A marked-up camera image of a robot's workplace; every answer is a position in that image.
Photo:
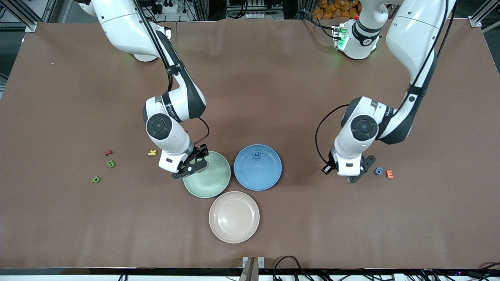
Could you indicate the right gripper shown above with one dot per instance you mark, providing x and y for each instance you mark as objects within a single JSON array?
[{"x": 199, "y": 152}]

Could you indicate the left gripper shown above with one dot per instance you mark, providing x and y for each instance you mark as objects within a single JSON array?
[{"x": 330, "y": 162}]

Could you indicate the blue foam lowercase letter g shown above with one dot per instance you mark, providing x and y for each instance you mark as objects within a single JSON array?
[{"x": 378, "y": 171}]

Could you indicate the orange foam letter E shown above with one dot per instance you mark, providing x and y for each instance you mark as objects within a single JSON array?
[{"x": 389, "y": 174}]

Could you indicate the green foam letter B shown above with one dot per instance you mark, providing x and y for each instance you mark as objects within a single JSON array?
[{"x": 111, "y": 164}]

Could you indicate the green foam lowercase letter d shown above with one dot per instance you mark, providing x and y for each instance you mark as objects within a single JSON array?
[{"x": 95, "y": 180}]

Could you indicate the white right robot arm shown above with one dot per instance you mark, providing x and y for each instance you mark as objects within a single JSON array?
[{"x": 125, "y": 27}]

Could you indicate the green plate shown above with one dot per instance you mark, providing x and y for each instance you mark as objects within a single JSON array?
[{"x": 216, "y": 177}]

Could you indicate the blue plate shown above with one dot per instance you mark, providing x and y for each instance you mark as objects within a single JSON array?
[{"x": 258, "y": 175}]

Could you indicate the beige plate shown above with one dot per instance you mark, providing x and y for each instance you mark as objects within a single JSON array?
[{"x": 234, "y": 218}]

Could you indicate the white power strip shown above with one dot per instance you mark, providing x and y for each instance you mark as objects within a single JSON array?
[{"x": 258, "y": 15}]

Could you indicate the orange objects pile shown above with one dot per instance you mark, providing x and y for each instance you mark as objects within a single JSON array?
[{"x": 328, "y": 9}]

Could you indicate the small metal bracket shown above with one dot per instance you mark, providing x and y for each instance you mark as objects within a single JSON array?
[{"x": 261, "y": 262}]

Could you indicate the aluminium frame post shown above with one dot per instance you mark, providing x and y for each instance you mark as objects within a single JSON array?
[
  {"x": 474, "y": 21},
  {"x": 31, "y": 27}
]

